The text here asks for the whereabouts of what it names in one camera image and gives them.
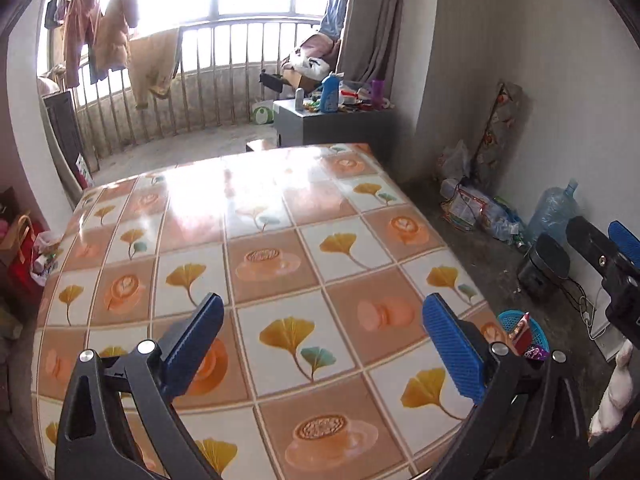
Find table with patterned tablecloth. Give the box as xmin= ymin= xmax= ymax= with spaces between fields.
xmin=32 ymin=142 xmax=506 ymax=480

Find dark hanging cloth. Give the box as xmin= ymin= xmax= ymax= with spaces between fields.
xmin=44 ymin=0 xmax=66 ymax=31

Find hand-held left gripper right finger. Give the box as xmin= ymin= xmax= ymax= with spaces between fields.
xmin=422 ymin=294 xmax=596 ymax=480

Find pink hanging jacket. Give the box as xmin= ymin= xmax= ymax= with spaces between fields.
xmin=62 ymin=0 xmax=103 ymax=88

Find brown hanging jacket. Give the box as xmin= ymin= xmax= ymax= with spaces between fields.
xmin=95 ymin=0 xmax=141 ymax=71

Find grey cabinet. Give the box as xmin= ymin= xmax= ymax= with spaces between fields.
xmin=274 ymin=97 xmax=396 ymax=150

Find red bag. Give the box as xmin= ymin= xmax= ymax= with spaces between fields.
xmin=7 ymin=215 xmax=51 ymax=301

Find red snack wrapper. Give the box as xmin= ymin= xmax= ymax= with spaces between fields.
xmin=507 ymin=312 xmax=532 ymax=356

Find person's right hand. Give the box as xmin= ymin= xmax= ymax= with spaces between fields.
xmin=589 ymin=339 xmax=636 ymax=436

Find white power cable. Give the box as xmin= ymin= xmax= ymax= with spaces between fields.
xmin=580 ymin=295 xmax=608 ymax=338

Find beige hanging garment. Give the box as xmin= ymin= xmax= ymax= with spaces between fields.
xmin=127 ymin=30 xmax=180 ymax=111

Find grey rice cooker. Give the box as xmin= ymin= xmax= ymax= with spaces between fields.
xmin=516 ymin=246 xmax=572 ymax=303

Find white plastic bag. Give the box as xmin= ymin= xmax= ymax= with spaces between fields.
xmin=437 ymin=140 xmax=473 ymax=181

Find metal window railing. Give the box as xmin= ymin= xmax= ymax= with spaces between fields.
xmin=37 ymin=15 xmax=323 ymax=158

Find patterned wrapped board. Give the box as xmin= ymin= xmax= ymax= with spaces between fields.
xmin=472 ymin=80 xmax=524 ymax=196

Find blue plastic basket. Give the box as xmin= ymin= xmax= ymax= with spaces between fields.
xmin=496 ymin=310 xmax=551 ymax=362

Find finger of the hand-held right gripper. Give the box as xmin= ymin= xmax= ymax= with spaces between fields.
xmin=566 ymin=216 xmax=628 ymax=274
xmin=607 ymin=220 xmax=640 ymax=266

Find cardboard box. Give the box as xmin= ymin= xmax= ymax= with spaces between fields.
xmin=280 ymin=67 xmax=321 ymax=93

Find clear plastic bag of packets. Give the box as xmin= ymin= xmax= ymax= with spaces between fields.
xmin=440 ymin=180 xmax=526 ymax=243

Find white shopping bag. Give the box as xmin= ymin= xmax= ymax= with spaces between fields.
xmin=287 ymin=55 xmax=331 ymax=81

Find black leaning panel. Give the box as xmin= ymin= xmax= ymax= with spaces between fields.
xmin=42 ymin=91 xmax=91 ymax=193

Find grey curtain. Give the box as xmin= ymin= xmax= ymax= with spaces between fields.
xmin=320 ymin=0 xmax=406 ymax=106

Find black power cable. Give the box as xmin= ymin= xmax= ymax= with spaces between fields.
xmin=565 ymin=277 xmax=601 ymax=331

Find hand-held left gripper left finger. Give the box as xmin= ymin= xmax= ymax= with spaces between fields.
xmin=55 ymin=292 xmax=224 ymax=480

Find clear blue water jug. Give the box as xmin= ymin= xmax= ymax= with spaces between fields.
xmin=526 ymin=179 xmax=583 ymax=248

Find blue hanging jeans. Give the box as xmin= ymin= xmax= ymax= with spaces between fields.
xmin=317 ymin=0 xmax=356 ymax=41

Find blue detergent bottle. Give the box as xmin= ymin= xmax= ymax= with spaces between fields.
xmin=320 ymin=74 xmax=342 ymax=113

